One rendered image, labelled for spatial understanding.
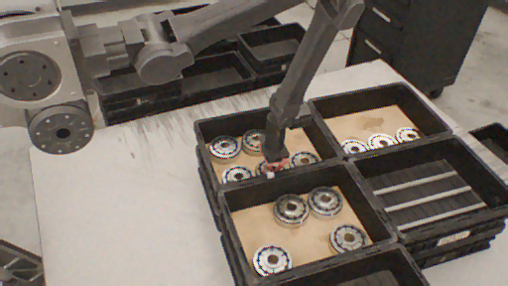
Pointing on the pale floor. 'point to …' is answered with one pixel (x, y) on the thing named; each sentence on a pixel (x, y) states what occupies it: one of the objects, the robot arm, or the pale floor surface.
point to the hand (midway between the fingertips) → (271, 167)
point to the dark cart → (418, 39)
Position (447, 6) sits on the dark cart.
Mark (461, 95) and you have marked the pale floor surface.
